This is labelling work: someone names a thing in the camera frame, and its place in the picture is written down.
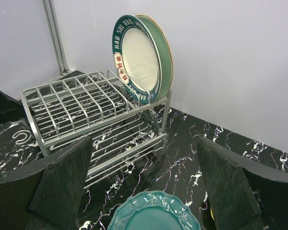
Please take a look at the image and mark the grey wire dish rack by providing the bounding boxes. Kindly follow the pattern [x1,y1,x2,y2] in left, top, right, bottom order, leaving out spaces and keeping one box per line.
[20,70,171,188]

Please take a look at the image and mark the teal plate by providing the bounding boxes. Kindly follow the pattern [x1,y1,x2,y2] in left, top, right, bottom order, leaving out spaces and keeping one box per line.
[108,191,201,230]

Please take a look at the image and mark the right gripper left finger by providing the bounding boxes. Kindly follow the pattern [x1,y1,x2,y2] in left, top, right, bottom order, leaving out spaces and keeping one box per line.
[0,137,93,230]

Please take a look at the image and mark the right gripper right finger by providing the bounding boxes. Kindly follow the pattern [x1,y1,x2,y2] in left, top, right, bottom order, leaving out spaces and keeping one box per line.
[196,138,288,230]

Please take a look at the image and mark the left aluminium frame post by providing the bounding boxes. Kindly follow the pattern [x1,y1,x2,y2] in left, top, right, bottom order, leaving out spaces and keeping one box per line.
[42,0,69,74]

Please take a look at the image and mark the green floral plate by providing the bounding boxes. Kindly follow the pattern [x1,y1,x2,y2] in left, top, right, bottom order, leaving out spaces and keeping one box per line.
[136,14,173,98]

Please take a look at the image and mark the white plate blue patterned rim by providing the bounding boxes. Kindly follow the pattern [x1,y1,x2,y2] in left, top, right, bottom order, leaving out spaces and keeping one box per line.
[112,14,162,104]

